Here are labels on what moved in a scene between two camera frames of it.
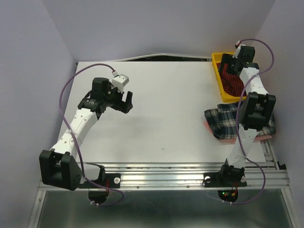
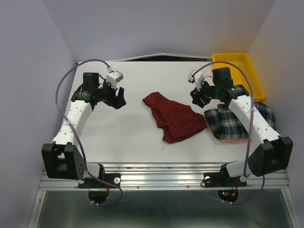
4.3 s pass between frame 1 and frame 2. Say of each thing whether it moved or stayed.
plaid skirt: stayed
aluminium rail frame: stayed
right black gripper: moved
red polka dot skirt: moved
